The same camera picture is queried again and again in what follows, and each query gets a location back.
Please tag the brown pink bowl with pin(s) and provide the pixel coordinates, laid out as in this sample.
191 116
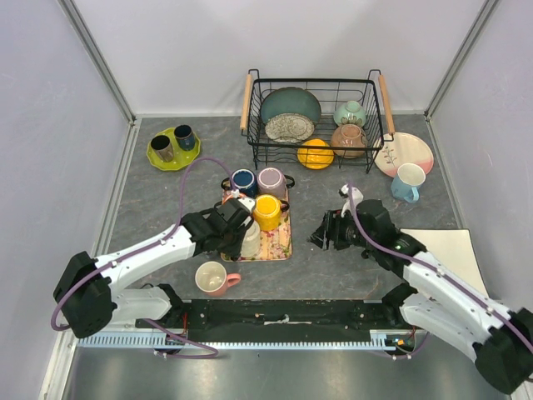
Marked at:
349 141

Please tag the yellow mug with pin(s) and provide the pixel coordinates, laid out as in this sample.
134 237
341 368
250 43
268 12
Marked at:
268 211

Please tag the beige mug dark handle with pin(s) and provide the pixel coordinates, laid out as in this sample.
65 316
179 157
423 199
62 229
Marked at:
252 241

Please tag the black wire dish rack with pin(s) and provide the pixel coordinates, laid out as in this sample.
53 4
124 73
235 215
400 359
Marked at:
330 92

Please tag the light blue cable duct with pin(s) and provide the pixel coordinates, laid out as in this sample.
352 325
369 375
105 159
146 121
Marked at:
152 339

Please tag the yellow bowl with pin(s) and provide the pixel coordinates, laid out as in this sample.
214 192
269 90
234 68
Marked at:
315 154

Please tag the pink mug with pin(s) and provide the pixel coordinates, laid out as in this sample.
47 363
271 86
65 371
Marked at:
213 279

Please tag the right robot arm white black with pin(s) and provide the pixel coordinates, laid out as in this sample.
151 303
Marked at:
495 338

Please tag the mint green bowl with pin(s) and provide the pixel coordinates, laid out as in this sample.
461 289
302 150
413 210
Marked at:
351 112

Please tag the light blue mug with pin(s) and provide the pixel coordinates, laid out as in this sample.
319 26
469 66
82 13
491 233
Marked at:
407 182

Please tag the speckled beige plate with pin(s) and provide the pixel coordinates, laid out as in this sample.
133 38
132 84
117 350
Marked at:
289 128

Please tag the teal plate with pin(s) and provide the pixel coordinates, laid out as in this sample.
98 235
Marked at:
290 100

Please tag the brown tumbler cup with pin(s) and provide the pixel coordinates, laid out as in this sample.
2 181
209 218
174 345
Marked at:
162 147

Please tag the pink floral plate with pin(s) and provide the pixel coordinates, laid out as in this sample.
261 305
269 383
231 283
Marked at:
401 148

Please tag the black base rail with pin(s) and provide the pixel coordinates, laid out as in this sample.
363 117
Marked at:
220 319

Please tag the dark blue tumbler cup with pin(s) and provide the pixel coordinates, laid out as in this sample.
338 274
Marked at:
185 137

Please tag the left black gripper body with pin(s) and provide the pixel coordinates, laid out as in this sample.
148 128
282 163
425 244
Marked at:
232 240

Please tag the white square board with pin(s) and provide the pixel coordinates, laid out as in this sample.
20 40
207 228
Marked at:
454 250

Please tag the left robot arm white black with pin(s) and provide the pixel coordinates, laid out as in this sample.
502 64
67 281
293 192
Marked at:
94 292

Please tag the floral placemat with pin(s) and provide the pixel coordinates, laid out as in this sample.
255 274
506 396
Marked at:
276 245

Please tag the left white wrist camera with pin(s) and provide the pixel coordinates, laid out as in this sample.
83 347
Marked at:
248 202

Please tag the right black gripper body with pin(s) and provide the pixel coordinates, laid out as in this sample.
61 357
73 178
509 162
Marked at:
346 231

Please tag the green scalloped plate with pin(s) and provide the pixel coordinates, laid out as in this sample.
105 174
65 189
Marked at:
181 158

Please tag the purple mug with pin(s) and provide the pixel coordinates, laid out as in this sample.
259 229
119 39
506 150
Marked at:
274 182

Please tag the dark blue mug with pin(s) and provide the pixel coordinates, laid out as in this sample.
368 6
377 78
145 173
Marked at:
245 181

